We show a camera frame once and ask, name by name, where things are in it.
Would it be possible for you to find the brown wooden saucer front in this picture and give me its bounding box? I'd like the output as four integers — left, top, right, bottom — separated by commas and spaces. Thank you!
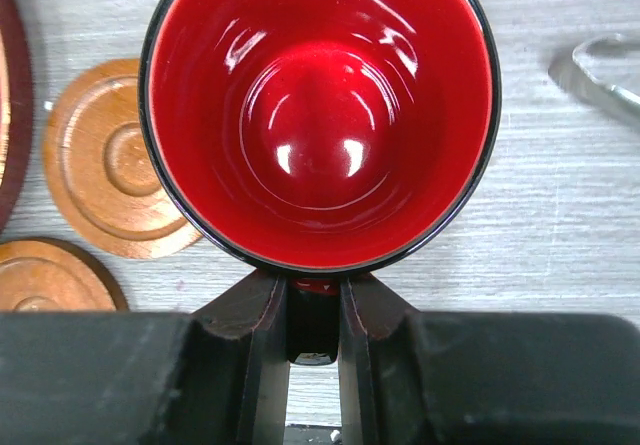
1, 238, 129, 312

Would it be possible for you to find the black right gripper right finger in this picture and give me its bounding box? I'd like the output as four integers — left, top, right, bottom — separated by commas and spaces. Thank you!
339, 273, 418, 444

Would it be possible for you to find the brown wooden saucer left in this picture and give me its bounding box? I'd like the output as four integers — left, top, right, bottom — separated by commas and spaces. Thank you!
43, 59, 201, 259

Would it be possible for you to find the brown wooden saucer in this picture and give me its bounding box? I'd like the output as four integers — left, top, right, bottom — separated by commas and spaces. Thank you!
43, 59, 201, 259
1, 238, 129, 312

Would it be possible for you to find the red ceramic mug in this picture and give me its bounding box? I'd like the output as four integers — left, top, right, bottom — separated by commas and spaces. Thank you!
138, 0, 502, 362

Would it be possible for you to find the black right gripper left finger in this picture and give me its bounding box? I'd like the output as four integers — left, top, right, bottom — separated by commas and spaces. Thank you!
193, 270, 290, 444

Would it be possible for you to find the round red lacquer tray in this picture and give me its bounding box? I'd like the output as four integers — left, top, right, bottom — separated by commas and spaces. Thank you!
1, 0, 34, 225

